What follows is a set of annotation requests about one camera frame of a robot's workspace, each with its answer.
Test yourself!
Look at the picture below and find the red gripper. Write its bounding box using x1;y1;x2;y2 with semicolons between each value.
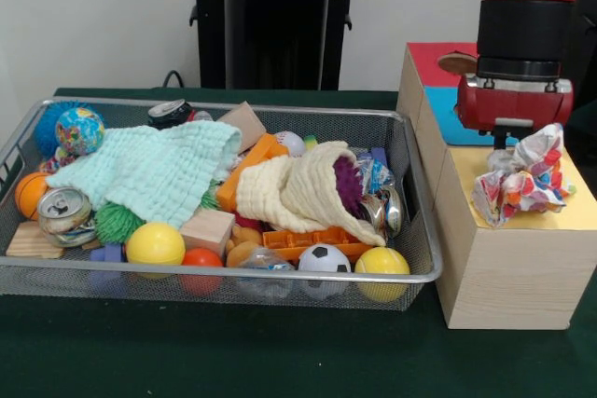
455;81;576;151

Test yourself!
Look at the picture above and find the colourful dotted paper wrapper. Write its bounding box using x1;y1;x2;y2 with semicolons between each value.
471;122;578;229

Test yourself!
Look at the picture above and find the grey mesh bin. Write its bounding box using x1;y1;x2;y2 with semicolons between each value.
0;97;443;313

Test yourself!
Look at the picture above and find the wooden box with three holes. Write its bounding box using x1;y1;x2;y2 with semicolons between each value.
396;41;597;330

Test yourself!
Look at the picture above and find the yellow ball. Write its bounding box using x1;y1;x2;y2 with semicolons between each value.
354;246;411;304
124;223;187;278

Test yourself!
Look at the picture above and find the small soccer ball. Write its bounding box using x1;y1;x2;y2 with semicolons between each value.
297;243;352;301

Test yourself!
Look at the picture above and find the cream cloth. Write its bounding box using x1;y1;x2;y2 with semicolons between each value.
235;140;387;248

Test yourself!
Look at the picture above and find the wooden cube block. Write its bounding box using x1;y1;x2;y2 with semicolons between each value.
216;102;268;155

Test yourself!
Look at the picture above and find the small red ball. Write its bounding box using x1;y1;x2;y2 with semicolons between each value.
179;247;225;296

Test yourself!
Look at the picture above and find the mint green cloth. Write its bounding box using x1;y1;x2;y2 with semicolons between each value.
45;120;243;230

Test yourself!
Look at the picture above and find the globe print ball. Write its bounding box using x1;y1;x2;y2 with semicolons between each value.
54;106;106;157

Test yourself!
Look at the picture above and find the blue spiky ball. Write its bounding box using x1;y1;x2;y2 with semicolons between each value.
33;100;94;159

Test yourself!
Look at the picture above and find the small orange basketball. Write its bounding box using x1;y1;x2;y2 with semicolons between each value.
13;172;52;222

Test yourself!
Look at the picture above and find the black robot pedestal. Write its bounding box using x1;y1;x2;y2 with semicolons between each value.
179;0;377;91

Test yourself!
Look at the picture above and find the black cable loop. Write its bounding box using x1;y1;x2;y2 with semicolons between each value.
161;70;187;89

